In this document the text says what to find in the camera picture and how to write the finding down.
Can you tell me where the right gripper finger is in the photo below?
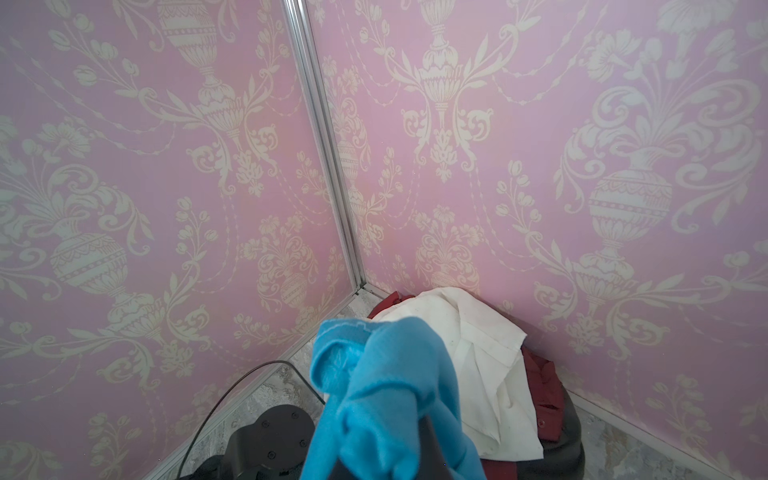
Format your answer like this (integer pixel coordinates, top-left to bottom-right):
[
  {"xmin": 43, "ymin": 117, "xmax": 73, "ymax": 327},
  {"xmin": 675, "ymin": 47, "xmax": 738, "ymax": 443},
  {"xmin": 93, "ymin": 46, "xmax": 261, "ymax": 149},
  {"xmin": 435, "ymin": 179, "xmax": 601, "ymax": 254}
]
[{"xmin": 419, "ymin": 416, "xmax": 452, "ymax": 480}]

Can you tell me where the teal cloth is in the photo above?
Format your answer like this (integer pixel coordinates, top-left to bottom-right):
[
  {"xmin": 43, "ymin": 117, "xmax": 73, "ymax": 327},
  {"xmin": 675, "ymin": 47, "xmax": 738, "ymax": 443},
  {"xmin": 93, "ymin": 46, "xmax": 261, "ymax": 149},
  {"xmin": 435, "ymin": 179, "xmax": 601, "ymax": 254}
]
[{"xmin": 301, "ymin": 317, "xmax": 485, "ymax": 479}]

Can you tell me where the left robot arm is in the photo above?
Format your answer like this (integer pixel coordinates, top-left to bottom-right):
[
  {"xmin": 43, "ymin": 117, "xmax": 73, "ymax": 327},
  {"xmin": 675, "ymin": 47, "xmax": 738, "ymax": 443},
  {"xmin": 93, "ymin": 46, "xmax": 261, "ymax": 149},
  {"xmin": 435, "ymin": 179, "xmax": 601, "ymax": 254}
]
[{"xmin": 186, "ymin": 404, "xmax": 315, "ymax": 480}]

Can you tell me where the white shirt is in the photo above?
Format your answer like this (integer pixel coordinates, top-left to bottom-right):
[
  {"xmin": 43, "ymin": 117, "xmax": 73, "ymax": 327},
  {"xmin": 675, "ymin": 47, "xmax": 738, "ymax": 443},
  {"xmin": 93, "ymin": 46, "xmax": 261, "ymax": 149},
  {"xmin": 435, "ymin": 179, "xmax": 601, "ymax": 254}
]
[{"xmin": 369, "ymin": 287, "xmax": 544, "ymax": 462}]

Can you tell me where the dark grey garment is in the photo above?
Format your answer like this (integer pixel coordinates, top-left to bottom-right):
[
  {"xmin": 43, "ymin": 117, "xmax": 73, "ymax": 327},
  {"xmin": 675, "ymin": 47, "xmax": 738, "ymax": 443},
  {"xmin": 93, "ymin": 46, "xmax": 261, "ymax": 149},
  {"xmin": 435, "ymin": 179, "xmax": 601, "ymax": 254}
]
[{"xmin": 538, "ymin": 390, "xmax": 586, "ymax": 480}]

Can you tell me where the maroon shirt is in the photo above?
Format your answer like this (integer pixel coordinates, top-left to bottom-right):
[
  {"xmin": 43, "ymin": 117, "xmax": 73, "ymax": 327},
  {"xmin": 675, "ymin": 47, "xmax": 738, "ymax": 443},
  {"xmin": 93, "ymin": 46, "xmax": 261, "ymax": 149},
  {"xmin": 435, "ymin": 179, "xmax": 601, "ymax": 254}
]
[{"xmin": 369, "ymin": 293, "xmax": 564, "ymax": 479}]

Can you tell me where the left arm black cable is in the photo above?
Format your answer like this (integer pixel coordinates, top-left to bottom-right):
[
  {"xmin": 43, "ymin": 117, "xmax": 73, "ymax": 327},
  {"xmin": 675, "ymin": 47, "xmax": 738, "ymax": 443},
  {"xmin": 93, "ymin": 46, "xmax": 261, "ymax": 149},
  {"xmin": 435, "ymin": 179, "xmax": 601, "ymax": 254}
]
[{"xmin": 175, "ymin": 359, "xmax": 326, "ymax": 480}]

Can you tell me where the left corner aluminium post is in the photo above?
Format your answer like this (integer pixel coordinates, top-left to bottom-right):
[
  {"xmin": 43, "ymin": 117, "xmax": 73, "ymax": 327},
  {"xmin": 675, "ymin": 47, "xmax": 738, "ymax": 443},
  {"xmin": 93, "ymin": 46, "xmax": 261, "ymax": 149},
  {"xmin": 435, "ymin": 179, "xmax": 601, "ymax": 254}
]
[{"xmin": 282, "ymin": 0, "xmax": 366, "ymax": 291}]

